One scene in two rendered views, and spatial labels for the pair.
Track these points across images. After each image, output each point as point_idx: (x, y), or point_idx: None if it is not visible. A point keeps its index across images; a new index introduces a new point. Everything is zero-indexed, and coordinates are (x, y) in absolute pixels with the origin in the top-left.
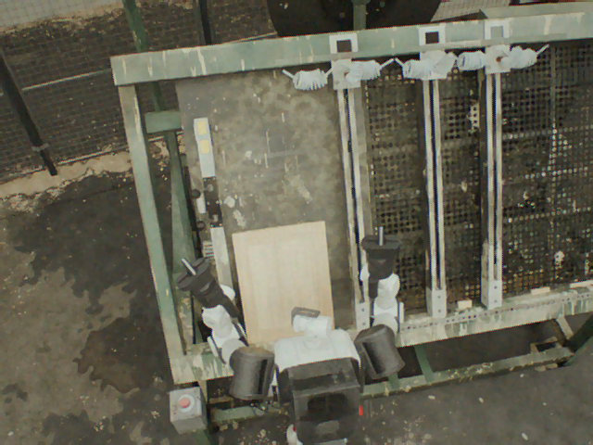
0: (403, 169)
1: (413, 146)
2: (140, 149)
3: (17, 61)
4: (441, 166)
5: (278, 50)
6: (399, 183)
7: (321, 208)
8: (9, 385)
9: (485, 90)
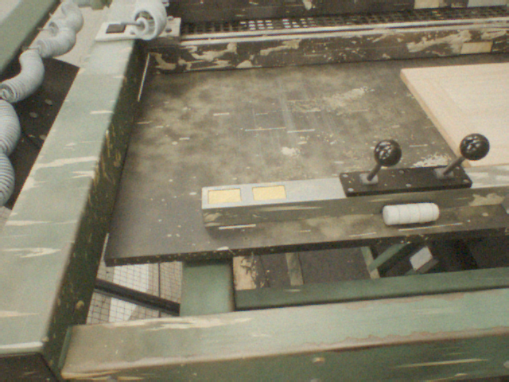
0: (330, 261)
1: (273, 21)
2: (273, 321)
3: None
4: None
5: (94, 78)
6: (346, 257)
7: (378, 78)
8: None
9: None
